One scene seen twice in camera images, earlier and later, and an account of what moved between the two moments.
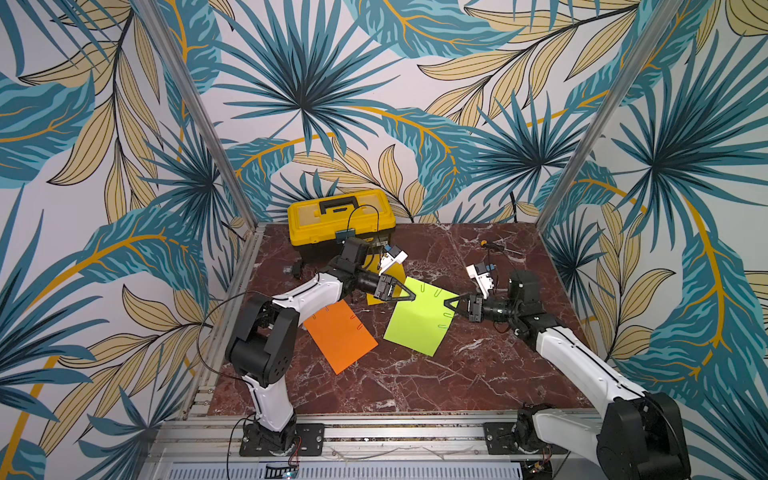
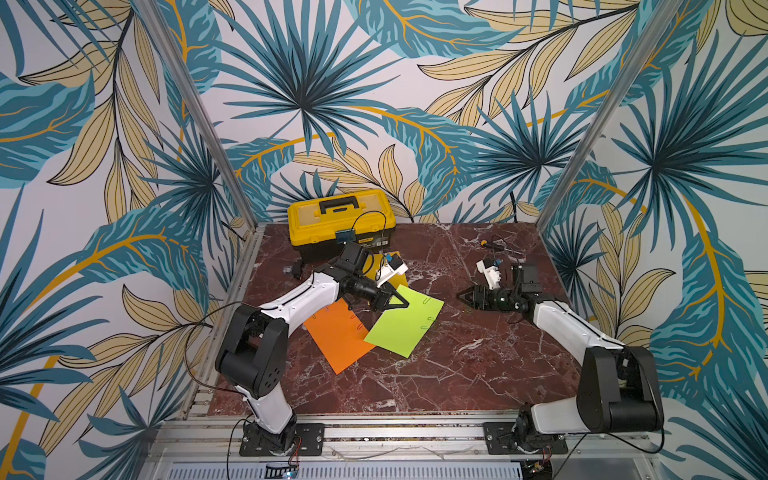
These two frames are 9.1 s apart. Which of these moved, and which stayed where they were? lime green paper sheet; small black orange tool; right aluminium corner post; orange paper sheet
Moved: lime green paper sheet
Stayed: right aluminium corner post; orange paper sheet; small black orange tool
